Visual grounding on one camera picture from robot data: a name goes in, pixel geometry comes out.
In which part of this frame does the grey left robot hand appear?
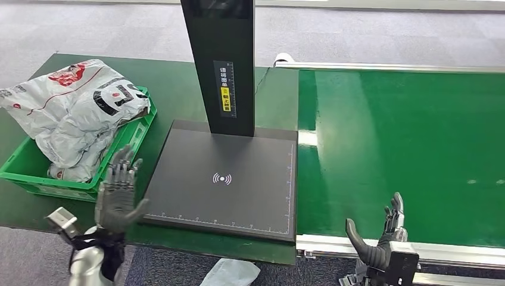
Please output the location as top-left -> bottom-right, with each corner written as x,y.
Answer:
94,145 -> 151,234

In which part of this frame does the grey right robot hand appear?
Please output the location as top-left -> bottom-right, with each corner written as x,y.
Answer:
345,192 -> 407,271

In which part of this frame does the white mailer package black logo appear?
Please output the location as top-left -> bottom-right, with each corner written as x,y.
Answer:
0,59 -> 151,169

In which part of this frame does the crumpled grey mailer package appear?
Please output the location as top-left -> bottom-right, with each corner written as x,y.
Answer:
47,130 -> 119,183

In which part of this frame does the green conveyor belt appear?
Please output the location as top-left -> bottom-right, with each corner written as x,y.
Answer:
297,70 -> 505,250

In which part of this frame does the black inbound scanner machine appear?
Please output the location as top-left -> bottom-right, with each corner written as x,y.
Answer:
141,0 -> 298,243

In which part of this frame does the green plastic crate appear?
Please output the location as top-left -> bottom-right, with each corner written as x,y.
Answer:
0,86 -> 158,203

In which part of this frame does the white plastic bag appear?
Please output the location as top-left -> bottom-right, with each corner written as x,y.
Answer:
199,257 -> 261,286

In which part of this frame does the black yellow scanner label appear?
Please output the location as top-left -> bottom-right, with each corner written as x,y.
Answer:
213,60 -> 238,119

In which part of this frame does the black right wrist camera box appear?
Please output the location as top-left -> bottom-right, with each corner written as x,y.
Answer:
388,238 -> 420,286

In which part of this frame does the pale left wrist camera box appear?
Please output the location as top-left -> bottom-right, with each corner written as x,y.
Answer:
45,207 -> 80,240

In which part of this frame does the aluminium conveyor support frame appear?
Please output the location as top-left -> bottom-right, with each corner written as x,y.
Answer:
339,260 -> 505,286

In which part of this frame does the aluminium conveyor side rail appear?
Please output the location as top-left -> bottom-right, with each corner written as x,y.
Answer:
295,234 -> 505,271
275,61 -> 505,75

